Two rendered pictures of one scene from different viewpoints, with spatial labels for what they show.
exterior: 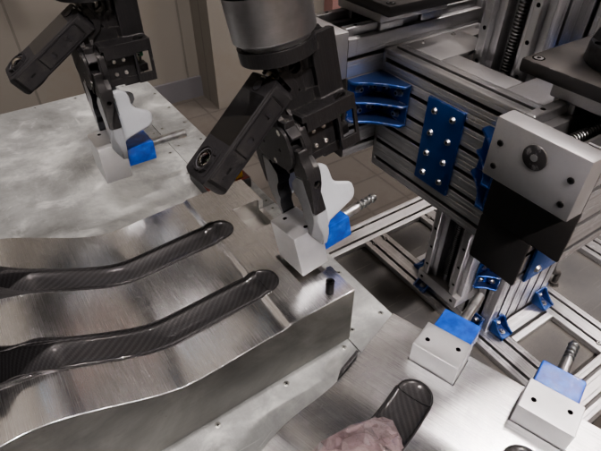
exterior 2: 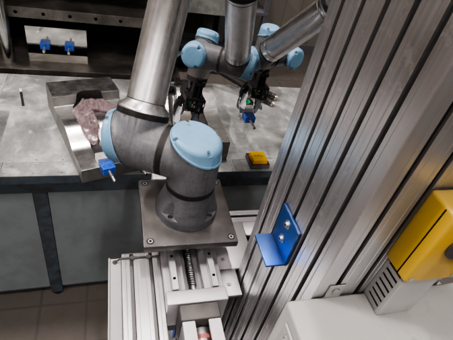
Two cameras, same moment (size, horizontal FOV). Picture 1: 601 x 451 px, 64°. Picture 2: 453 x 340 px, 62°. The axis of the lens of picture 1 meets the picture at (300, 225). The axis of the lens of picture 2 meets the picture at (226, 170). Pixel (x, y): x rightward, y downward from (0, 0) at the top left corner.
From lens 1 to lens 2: 1.45 m
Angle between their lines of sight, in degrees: 73
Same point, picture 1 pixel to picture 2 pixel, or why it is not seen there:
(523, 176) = not seen: hidden behind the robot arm
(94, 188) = (267, 135)
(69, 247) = (212, 105)
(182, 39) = not seen: outside the picture
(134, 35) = (255, 86)
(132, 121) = (243, 104)
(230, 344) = not seen: hidden behind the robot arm
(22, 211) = (259, 121)
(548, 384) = (109, 162)
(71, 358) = (170, 96)
